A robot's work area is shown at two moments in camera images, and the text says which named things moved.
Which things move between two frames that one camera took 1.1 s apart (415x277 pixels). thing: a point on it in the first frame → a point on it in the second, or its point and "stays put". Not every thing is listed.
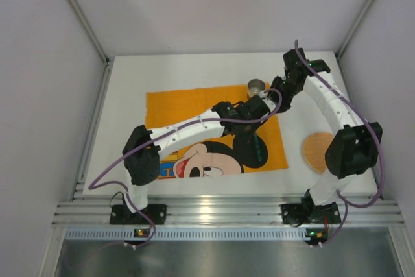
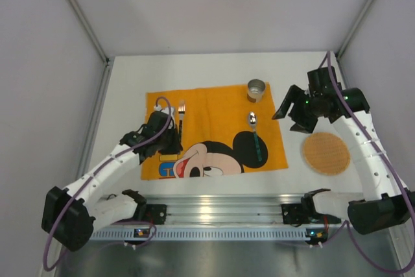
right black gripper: (282, 101) → (301, 108)
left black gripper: (246, 126) → (175, 139)
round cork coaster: (315, 146) stays put
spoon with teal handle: (258, 148) stays put
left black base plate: (155, 214) stays put
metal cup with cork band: (255, 86) stays put
